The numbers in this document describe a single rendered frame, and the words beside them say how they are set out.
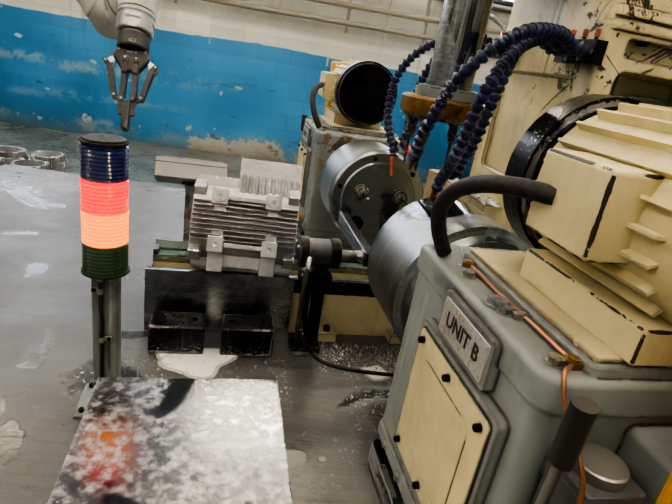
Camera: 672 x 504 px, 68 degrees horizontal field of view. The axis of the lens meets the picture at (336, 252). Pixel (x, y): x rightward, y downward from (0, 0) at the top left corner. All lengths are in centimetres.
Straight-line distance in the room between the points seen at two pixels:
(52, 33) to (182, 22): 152
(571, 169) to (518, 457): 24
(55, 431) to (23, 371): 17
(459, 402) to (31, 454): 58
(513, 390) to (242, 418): 35
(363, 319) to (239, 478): 58
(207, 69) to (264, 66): 69
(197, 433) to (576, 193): 49
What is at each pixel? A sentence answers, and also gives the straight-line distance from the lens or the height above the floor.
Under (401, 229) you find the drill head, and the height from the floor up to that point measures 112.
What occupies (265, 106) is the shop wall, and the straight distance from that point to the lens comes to 656.
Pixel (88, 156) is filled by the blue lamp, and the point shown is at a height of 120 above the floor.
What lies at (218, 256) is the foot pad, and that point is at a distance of 98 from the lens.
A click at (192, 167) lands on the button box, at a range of 127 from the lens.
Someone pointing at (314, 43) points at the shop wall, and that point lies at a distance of 651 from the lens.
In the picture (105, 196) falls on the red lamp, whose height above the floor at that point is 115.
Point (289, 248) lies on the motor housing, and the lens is 97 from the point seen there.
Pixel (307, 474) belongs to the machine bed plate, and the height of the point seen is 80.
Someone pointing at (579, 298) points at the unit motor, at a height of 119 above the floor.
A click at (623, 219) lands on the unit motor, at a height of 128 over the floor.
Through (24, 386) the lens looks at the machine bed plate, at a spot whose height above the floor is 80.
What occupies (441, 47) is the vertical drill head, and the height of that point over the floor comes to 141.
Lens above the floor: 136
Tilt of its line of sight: 21 degrees down
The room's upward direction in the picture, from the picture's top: 10 degrees clockwise
